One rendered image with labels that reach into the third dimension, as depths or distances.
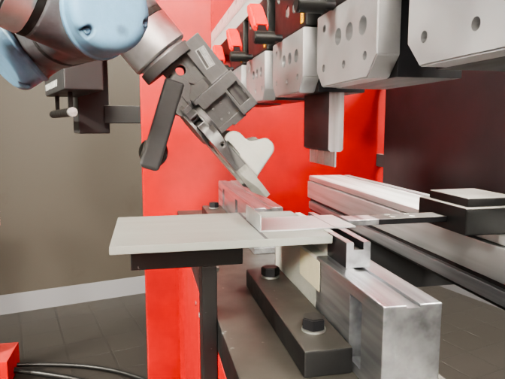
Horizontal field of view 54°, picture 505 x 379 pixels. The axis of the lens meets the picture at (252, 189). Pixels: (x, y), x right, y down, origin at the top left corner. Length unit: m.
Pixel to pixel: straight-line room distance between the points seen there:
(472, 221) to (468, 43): 0.42
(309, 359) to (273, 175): 1.07
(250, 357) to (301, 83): 0.33
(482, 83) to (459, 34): 0.89
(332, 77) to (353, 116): 1.10
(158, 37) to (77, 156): 2.68
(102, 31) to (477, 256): 0.59
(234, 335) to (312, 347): 0.13
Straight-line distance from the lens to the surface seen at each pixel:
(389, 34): 0.45
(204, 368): 0.71
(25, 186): 3.25
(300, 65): 0.64
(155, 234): 0.62
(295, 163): 1.57
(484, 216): 0.74
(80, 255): 3.35
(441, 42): 0.36
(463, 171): 1.28
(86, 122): 2.04
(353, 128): 1.63
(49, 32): 0.46
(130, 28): 0.45
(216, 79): 0.63
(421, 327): 0.50
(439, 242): 0.87
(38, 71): 0.57
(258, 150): 0.61
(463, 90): 1.29
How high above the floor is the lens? 1.13
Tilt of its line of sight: 7 degrees down
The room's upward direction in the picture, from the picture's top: straight up
